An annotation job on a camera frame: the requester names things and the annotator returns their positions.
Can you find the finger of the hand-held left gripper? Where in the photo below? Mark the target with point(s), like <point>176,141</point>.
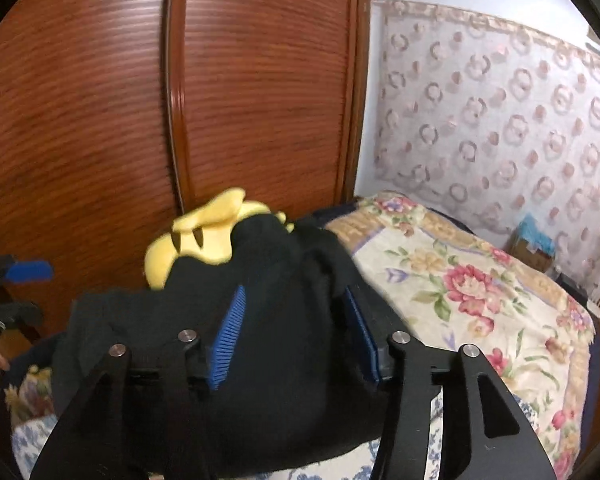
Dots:
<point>27,270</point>
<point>15,312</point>

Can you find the sheer circle-patterned curtain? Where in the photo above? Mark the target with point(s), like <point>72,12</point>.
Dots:
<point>480,110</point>

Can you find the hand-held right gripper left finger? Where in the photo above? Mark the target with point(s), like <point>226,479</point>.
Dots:
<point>227,335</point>

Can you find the wooden louvered wardrobe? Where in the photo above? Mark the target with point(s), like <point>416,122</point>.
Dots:
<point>130,110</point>

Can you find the navy folded cloth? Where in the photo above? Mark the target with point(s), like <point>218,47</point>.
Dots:
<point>320,220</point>

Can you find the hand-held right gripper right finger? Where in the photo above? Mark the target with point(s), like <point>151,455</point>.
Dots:
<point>362,332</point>

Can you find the black printed T-shirt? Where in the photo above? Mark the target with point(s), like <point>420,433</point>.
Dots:
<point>290,360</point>

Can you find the yellow plush toy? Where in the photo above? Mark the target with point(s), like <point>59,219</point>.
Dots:
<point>205,240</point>

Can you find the teal item on box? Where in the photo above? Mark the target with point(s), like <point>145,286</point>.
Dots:
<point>530,252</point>

